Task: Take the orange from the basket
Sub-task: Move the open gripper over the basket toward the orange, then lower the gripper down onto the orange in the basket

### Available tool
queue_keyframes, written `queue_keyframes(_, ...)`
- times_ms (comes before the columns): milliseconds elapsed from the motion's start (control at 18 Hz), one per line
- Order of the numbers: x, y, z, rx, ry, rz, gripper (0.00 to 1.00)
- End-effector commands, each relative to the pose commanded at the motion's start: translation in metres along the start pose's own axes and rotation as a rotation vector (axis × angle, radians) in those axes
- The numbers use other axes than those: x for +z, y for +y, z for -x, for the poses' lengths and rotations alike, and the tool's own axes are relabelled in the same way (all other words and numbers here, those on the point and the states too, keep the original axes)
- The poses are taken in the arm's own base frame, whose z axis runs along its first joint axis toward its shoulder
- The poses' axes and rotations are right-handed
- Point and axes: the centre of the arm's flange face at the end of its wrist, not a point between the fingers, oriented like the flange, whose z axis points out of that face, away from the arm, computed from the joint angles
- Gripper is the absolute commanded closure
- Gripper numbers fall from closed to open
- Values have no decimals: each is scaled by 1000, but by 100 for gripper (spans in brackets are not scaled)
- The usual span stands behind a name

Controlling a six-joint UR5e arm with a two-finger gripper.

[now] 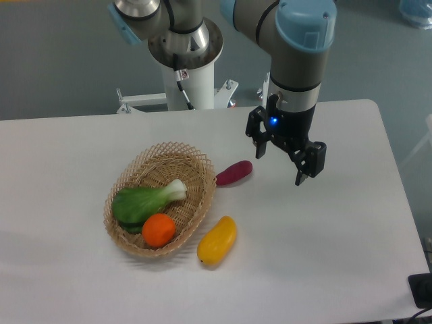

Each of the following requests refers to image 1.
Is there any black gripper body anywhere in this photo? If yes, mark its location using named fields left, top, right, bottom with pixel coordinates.
left=265, top=94, right=315, bottom=152

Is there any green bok choy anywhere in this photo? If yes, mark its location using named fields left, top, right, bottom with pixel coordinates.
left=111, top=179, right=187, bottom=234

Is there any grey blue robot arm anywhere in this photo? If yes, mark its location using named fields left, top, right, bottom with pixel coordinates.
left=108, top=1, right=337, bottom=184

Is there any black device at table edge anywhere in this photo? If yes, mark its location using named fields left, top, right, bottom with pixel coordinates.
left=408, top=273, right=431, bottom=308

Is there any blue object in corner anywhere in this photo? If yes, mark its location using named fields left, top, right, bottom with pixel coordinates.
left=399, top=0, right=431, bottom=30

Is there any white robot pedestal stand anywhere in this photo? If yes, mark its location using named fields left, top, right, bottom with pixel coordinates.
left=115, top=20, right=240, bottom=115

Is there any yellow mango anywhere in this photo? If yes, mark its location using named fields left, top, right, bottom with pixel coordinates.
left=196, top=216, right=238, bottom=266

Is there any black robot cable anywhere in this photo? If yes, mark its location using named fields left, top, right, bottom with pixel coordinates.
left=172, top=53, right=196, bottom=111

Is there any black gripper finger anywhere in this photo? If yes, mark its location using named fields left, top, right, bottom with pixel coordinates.
left=290, top=140, right=327, bottom=186
left=245, top=106, right=269, bottom=159

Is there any purple sweet potato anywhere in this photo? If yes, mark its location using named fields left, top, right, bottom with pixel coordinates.
left=216, top=160, right=253, bottom=186

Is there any orange fruit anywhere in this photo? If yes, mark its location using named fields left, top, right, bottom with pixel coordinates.
left=142, top=213, right=176, bottom=248

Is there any woven wicker basket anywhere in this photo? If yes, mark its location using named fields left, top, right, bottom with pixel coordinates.
left=104, top=142, right=216, bottom=258

